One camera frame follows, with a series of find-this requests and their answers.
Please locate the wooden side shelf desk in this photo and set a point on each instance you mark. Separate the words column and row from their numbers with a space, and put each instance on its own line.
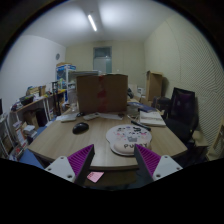
column 42, row 109

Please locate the black computer mouse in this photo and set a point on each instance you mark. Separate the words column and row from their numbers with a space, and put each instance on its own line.
column 80, row 128

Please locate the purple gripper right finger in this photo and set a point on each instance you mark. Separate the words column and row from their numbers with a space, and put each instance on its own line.
column 154, row 166

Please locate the large brown cardboard box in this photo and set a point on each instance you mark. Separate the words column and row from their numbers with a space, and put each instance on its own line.
column 105, row 93

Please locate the door with window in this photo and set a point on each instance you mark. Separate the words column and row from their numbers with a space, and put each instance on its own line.
column 102, row 59

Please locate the blue folder on table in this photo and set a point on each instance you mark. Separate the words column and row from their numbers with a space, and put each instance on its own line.
column 140, row 107

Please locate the black office chair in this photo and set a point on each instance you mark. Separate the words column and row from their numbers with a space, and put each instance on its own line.
column 182, row 116

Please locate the stack of white books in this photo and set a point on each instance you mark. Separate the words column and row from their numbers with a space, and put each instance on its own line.
column 151, row 118

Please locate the round patterned mouse pad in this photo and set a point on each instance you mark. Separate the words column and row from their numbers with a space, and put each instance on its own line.
column 123, row 138

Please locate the tall cardboard box by wall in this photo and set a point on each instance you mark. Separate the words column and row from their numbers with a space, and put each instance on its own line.
column 153, row 84

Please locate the white notebook left of box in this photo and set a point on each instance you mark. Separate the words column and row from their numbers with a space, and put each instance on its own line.
column 68, row 118

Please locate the blue white shelf box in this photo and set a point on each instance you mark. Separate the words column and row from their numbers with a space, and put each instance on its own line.
column 62, row 73

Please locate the ceiling fluorescent light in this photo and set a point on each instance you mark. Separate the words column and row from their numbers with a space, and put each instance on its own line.
column 92, row 23

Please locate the white remote control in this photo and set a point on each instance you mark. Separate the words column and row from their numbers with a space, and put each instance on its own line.
column 91, row 116

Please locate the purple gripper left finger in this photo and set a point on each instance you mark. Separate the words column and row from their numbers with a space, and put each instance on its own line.
column 73, row 168

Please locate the black pen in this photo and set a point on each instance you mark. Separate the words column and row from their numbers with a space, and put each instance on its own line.
column 141, row 125

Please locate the pink sticky note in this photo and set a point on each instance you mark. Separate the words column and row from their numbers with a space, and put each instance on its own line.
column 94, row 176

